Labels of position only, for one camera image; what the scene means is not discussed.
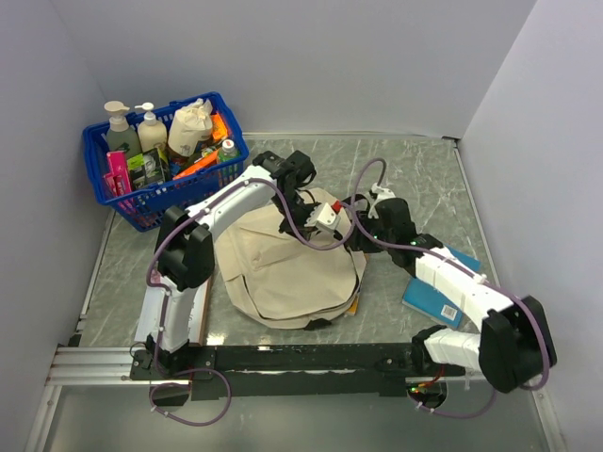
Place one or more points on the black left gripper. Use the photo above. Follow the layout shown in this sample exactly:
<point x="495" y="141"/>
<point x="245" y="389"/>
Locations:
<point x="303" y="230"/>

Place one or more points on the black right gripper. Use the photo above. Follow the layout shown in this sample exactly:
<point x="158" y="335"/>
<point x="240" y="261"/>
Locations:
<point x="358" y="241"/>

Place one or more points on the beige canvas backpack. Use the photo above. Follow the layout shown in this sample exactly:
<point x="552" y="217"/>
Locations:
<point x="279" y="282"/>

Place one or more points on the orange treehouse book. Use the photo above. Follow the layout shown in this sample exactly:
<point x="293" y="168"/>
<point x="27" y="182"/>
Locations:
<point x="354" y="303"/>

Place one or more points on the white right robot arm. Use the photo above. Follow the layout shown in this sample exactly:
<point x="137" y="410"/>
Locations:
<point x="502" y="319"/>

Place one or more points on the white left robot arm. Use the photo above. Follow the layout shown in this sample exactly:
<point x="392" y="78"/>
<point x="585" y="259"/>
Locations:
<point x="184" y="256"/>

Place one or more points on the blue thin booklet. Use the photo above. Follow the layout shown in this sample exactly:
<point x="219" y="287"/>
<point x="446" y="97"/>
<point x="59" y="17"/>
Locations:
<point x="428" y="301"/>

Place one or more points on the orange package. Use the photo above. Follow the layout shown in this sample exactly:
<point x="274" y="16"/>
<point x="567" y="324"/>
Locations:
<point x="207" y="156"/>

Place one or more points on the beige cloth pouch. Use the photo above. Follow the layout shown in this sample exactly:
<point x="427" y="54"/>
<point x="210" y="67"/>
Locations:
<point x="191" y="124"/>

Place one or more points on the pink flower cover book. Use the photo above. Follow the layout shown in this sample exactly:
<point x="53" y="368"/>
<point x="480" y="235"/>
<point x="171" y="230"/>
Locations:
<point x="150" y="312"/>

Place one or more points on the black green box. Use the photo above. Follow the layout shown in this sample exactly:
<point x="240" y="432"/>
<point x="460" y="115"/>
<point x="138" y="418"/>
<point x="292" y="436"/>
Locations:
<point x="148" y="168"/>

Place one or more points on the cream pump bottle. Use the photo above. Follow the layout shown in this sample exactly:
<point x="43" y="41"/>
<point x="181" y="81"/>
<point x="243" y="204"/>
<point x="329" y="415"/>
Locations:
<point x="152" y="132"/>

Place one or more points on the pink box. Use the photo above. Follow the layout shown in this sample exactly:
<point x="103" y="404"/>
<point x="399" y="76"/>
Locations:
<point x="117" y="178"/>

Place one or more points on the green pump bottle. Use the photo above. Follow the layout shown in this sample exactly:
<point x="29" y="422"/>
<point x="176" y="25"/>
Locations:
<point x="120" y="135"/>

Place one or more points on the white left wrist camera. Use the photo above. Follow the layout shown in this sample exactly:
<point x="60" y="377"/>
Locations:
<point x="325" y="218"/>

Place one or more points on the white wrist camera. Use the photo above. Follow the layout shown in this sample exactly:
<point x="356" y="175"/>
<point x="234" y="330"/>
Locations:
<point x="377" y="194"/>
<point x="325" y="218"/>

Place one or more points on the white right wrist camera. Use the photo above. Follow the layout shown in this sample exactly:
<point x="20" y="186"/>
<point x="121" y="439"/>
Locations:
<point x="377" y="194"/>

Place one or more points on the aluminium rail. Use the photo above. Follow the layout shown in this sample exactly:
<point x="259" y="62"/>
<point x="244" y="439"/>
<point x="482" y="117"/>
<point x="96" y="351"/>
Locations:
<point x="506" y="368"/>

